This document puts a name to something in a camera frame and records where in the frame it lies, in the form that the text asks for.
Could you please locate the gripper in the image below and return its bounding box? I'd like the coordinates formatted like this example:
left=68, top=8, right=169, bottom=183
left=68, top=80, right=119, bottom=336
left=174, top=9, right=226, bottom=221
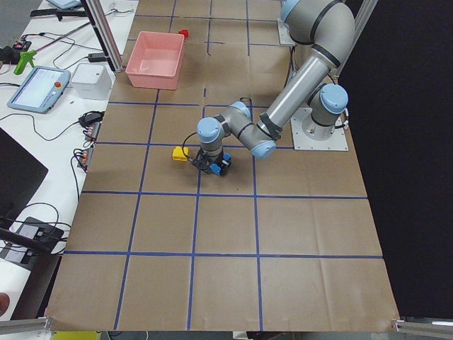
left=198, top=148, right=231, bottom=176

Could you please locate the blue toy block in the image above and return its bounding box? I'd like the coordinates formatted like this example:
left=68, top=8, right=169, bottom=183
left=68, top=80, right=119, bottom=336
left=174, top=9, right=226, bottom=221
left=209, top=152, right=232, bottom=176

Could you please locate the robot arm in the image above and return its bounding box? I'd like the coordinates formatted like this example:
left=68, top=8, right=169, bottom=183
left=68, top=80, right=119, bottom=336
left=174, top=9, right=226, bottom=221
left=190, top=1, right=355, bottom=176

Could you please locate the pink plastic box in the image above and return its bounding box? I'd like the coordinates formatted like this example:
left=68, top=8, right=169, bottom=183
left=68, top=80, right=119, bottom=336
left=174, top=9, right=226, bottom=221
left=126, top=31, right=185, bottom=91

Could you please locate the white cube box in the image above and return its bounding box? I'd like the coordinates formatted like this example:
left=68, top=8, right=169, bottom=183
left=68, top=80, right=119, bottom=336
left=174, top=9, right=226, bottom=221
left=71, top=63, right=112, bottom=101

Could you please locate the yellow toy block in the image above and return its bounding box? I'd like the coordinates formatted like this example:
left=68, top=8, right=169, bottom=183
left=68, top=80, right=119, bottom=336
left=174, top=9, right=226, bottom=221
left=172, top=146, right=190, bottom=162

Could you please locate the red toy block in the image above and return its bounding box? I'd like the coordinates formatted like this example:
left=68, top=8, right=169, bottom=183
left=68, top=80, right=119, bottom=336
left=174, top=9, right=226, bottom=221
left=178, top=29, right=190, bottom=38

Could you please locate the black power adapter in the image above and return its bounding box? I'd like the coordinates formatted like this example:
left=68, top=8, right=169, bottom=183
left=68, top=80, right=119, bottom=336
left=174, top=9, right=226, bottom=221
left=87, top=53, right=106, bottom=62

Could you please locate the teach pendant tablet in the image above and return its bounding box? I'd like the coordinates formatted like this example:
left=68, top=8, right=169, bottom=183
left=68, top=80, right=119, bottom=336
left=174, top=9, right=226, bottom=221
left=7, top=67, right=71, bottom=114

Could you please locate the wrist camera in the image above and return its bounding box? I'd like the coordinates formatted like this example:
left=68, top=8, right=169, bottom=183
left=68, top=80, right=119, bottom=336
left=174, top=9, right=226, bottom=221
left=189, top=149, right=210, bottom=171

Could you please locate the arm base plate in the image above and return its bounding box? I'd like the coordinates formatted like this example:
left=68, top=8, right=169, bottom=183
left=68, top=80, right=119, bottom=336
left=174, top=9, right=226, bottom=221
left=277, top=18, right=296, bottom=47
left=290, top=108, right=349, bottom=152

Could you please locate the aluminium frame post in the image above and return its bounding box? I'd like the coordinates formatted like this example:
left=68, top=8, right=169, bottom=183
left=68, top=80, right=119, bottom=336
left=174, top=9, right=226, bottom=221
left=81, top=0, right=125, bottom=73

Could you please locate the green handled grabber tool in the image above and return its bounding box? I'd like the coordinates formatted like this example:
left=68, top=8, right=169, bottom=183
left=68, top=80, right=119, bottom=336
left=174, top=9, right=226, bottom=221
left=13, top=22, right=91, bottom=75

